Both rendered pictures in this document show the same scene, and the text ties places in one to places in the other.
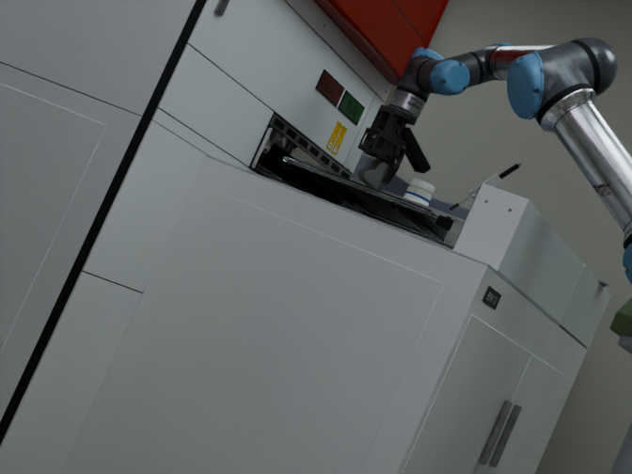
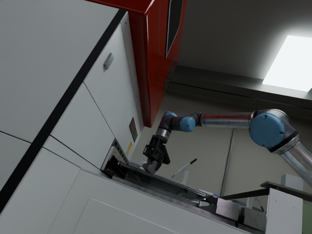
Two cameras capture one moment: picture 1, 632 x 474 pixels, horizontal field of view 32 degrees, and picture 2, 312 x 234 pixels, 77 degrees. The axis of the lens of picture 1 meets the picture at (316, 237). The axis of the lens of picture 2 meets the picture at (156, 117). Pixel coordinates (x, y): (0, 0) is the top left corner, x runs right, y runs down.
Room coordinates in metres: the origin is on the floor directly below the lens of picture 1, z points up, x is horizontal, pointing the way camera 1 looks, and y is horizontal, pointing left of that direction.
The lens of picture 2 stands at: (1.55, 0.32, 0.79)
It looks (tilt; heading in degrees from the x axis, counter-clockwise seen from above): 24 degrees up; 341
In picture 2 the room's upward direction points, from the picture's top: 21 degrees clockwise
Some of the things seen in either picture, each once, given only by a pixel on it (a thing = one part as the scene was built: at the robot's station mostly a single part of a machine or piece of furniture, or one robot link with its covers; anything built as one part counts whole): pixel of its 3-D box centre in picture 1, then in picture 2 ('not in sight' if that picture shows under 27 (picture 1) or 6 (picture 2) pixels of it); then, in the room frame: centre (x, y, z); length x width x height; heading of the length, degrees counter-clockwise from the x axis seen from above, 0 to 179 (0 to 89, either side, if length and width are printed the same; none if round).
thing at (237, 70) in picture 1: (288, 99); (119, 130); (2.33, 0.18, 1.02); 0.81 x 0.03 x 0.40; 152
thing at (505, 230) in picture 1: (525, 260); (244, 215); (2.17, -0.40, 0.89); 0.55 x 0.09 x 0.14; 152
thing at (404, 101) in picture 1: (406, 105); (162, 135); (2.46, -0.07, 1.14); 0.08 x 0.08 x 0.05
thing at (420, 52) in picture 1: (421, 74); (167, 122); (2.45, -0.07, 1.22); 0.09 x 0.08 x 0.11; 27
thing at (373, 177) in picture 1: (373, 180); (151, 169); (2.46, -0.07, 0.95); 0.06 x 0.03 x 0.09; 117
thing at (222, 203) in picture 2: (472, 232); (226, 204); (2.15, -0.28, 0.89); 0.08 x 0.03 x 0.03; 62
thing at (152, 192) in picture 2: not in sight; (170, 201); (2.27, -0.11, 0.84); 0.50 x 0.02 x 0.03; 62
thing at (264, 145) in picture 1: (303, 177); (117, 168); (2.48, 0.08, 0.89); 0.44 x 0.02 x 0.10; 152
